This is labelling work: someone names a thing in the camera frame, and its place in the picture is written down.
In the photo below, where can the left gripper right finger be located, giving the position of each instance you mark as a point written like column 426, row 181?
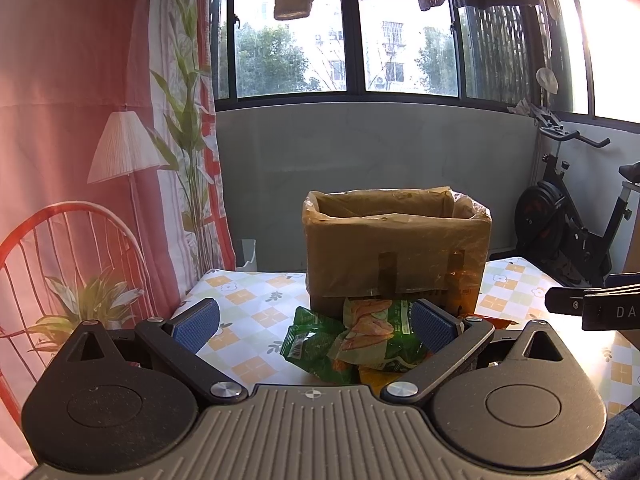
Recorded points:
column 455, row 345

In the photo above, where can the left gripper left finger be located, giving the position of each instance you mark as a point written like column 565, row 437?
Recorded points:
column 173, row 346

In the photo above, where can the green vegetable chips bag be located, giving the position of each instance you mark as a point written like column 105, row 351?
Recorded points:
column 378, row 335

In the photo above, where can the yellow chips bag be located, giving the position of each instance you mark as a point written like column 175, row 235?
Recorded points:
column 376, row 380

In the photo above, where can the green cracker snack bag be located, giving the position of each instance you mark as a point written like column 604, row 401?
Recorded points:
column 307, row 345

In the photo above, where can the checkered floral tablecloth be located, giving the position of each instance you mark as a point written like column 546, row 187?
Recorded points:
column 257, row 308

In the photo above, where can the black exercise bike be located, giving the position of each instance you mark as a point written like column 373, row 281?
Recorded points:
column 550, row 232

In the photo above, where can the brown cardboard box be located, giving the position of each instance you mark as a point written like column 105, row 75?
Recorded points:
column 406, row 243

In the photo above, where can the printed backdrop curtain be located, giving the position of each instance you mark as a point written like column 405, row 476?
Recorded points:
column 111, row 192

